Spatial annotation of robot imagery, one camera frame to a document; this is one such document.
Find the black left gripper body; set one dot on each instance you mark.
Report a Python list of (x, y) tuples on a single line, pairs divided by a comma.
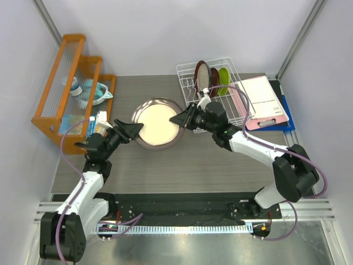
[(112, 140)]

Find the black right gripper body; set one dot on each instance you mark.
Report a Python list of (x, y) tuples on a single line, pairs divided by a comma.
[(200, 118)]

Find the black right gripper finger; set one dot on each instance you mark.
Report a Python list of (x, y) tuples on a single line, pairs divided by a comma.
[(184, 118), (189, 124)]

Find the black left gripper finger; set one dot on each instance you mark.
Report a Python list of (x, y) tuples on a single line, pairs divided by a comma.
[(131, 131), (118, 129)]

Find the silver rimmed cream plate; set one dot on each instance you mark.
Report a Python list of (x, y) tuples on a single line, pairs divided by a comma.
[(157, 133)]

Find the lime green small plate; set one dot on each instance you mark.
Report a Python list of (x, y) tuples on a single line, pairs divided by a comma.
[(224, 79)]

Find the red floral small plate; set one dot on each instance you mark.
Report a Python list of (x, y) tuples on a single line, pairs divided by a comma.
[(215, 81)]

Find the dark red cream plate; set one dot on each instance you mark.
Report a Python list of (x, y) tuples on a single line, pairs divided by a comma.
[(202, 76)]

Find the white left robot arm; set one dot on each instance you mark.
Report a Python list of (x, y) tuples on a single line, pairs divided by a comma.
[(64, 232)]

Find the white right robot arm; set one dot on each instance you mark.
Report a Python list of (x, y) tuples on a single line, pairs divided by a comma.
[(294, 173)]

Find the orange wooden shelf rack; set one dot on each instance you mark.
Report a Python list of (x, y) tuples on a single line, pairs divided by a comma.
[(56, 100)]

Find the blue white box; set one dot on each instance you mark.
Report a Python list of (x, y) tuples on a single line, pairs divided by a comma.
[(70, 120)]

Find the white teal jug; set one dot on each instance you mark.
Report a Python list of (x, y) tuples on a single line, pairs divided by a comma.
[(102, 93)]

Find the pink clipboard with papers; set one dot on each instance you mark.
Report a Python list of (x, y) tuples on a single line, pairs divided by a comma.
[(265, 108)]

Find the teal brush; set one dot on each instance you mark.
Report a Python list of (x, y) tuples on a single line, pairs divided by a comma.
[(84, 96)]

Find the white blue round container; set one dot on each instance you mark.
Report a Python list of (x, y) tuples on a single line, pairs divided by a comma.
[(76, 88)]

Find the blue folder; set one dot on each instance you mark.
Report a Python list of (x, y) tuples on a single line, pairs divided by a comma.
[(286, 126)]

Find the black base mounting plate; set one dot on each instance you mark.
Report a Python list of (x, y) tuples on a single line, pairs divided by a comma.
[(187, 209)]

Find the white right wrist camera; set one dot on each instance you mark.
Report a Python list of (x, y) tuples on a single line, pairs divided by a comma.
[(204, 98)]

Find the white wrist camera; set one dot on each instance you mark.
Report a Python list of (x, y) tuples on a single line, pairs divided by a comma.
[(204, 98), (99, 121)]

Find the white wire dish rack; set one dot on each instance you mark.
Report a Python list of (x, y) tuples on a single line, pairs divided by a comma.
[(185, 72)]

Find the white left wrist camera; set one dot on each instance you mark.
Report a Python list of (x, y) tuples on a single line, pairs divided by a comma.
[(99, 121)]

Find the white slotted cable duct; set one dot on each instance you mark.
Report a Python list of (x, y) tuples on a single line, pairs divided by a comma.
[(173, 230)]

